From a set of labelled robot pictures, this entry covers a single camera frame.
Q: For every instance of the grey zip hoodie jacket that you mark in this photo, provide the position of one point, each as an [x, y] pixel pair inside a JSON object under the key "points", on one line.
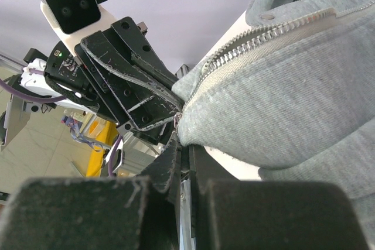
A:
{"points": [[293, 95]]}

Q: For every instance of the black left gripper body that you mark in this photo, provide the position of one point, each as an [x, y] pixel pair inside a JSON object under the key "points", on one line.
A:
{"points": [[111, 108]]}

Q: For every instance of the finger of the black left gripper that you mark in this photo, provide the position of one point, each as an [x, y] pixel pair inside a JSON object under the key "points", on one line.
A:
{"points": [[146, 102], [131, 42]]}

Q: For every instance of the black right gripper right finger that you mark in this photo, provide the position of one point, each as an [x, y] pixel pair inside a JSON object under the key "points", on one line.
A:
{"points": [[228, 213]]}

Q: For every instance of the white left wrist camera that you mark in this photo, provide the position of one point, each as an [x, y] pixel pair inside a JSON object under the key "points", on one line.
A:
{"points": [[73, 20]]}

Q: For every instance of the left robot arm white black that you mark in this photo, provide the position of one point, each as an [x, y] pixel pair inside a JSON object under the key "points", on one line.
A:
{"points": [[45, 83]]}

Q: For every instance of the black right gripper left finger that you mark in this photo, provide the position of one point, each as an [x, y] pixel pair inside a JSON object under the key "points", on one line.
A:
{"points": [[140, 212]]}

